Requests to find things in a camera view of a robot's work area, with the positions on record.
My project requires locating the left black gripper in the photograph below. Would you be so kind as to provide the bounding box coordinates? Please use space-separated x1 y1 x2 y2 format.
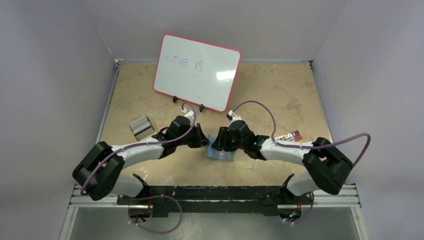
175 123 210 149

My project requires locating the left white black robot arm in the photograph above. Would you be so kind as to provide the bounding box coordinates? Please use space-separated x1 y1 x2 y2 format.
72 116 210 205

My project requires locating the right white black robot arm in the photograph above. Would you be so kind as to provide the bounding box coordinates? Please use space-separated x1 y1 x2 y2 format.
211 120 353 204

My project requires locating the stack of credit cards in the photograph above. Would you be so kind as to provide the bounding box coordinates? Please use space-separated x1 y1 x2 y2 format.
128 114 157 136

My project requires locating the gold oval metal tray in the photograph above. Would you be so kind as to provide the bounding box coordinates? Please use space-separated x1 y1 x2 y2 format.
129 114 158 143

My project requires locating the colourful marker pack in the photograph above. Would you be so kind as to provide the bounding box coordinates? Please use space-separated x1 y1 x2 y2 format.
275 130 304 143

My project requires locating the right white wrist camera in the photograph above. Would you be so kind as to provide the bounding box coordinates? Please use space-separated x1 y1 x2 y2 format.
226 110 242 123

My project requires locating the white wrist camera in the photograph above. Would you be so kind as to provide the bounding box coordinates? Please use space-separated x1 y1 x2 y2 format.
226 110 242 123
182 108 198 125

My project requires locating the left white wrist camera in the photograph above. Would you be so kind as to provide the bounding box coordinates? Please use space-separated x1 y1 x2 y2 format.
182 108 198 125

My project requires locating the white board with red frame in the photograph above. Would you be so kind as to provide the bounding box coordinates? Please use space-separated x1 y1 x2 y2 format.
153 34 242 112

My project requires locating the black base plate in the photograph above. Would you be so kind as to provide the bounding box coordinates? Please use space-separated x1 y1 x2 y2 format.
117 185 312 218

